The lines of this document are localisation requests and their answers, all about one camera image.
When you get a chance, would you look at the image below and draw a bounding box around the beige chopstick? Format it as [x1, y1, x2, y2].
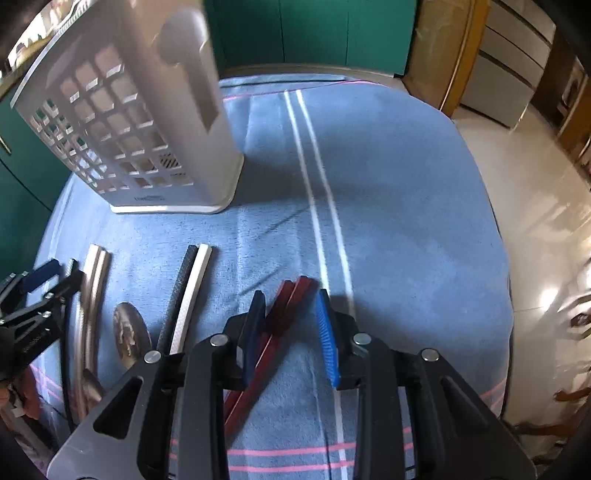
[71, 244, 101, 421]
[75, 248, 112, 421]

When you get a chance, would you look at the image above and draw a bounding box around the dark red chopstick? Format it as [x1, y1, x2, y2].
[222, 279, 297, 418]
[224, 275, 321, 437]

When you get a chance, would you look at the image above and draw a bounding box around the steel spoon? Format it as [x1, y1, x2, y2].
[113, 302, 152, 370]

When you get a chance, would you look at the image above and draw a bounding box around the black chopstick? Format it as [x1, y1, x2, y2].
[156, 245, 198, 354]

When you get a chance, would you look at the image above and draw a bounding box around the white chopstick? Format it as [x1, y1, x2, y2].
[169, 244, 212, 355]

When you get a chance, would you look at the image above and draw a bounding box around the person's left hand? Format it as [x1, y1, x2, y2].
[0, 367, 41, 420]

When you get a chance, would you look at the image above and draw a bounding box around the blue striped towel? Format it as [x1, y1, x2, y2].
[25, 73, 516, 480]

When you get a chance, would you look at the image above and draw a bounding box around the white plastic utensil basket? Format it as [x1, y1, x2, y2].
[11, 0, 243, 214]

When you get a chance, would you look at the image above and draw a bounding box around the silver refrigerator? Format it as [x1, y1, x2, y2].
[461, 0, 556, 128]

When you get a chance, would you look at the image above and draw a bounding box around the wooden sliding door frame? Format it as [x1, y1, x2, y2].
[403, 0, 490, 116]

